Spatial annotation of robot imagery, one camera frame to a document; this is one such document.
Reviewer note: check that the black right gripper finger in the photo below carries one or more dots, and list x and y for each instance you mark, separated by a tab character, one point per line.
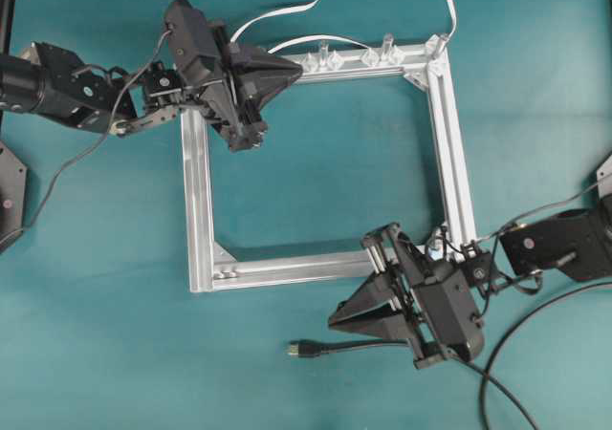
383	324
375	292

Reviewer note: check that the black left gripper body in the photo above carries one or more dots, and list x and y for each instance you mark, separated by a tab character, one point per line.
199	50

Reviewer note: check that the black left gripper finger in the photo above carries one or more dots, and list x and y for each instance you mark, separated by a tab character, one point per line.
256	91
245	59

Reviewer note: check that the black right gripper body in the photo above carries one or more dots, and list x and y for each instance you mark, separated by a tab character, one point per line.
424	301

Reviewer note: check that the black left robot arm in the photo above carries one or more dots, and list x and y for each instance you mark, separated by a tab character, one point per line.
56	84

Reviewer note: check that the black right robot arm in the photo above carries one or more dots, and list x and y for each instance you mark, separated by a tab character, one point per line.
576	242

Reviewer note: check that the front right blue taped post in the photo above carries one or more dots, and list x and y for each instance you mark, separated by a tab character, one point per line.
435	245

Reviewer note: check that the metal standoff post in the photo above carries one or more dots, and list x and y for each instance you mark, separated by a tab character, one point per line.
387	47
323	55

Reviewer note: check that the aluminium extrusion square frame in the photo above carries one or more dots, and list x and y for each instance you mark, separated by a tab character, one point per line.
212	268

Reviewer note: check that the far right metal post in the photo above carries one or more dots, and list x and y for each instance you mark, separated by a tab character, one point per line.
442	41

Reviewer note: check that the black vertical rail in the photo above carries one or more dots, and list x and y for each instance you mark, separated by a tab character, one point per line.
6	19

